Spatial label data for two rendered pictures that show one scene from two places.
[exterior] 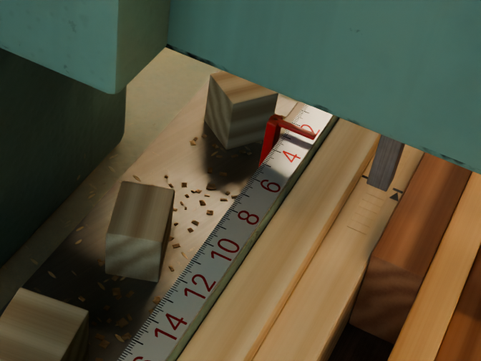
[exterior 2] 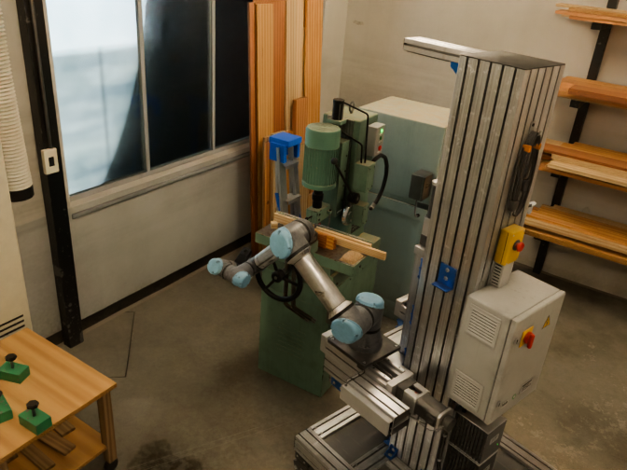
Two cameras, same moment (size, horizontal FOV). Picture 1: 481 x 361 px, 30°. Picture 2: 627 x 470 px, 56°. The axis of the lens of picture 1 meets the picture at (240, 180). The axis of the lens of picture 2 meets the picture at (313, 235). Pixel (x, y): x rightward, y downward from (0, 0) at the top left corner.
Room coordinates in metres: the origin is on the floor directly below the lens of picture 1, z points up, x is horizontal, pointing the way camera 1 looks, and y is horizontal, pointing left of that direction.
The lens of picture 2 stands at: (0.74, -2.87, 2.34)
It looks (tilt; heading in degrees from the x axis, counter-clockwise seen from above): 27 degrees down; 100
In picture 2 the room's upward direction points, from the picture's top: 5 degrees clockwise
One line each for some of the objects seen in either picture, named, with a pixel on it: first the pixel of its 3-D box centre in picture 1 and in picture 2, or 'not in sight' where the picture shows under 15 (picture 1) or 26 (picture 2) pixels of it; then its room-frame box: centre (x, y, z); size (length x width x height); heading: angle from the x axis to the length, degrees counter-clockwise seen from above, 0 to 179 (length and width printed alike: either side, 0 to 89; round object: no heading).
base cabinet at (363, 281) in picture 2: not in sight; (317, 310); (0.31, 0.06, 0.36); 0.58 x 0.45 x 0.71; 71
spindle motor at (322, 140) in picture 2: not in sight; (321, 157); (0.27, -0.06, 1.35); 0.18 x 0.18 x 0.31
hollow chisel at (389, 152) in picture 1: (394, 136); not in sight; (0.27, -0.06, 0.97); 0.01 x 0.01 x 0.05; 71
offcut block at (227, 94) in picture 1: (240, 106); not in sight; (0.47, 0.01, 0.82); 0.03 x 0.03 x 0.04; 35
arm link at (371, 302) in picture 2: not in sight; (368, 310); (0.65, -0.81, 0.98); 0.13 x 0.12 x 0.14; 67
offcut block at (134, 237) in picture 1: (139, 230); not in sight; (0.34, 0.05, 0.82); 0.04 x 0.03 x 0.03; 0
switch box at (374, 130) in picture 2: not in sight; (374, 139); (0.51, 0.20, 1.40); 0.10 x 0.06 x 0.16; 71
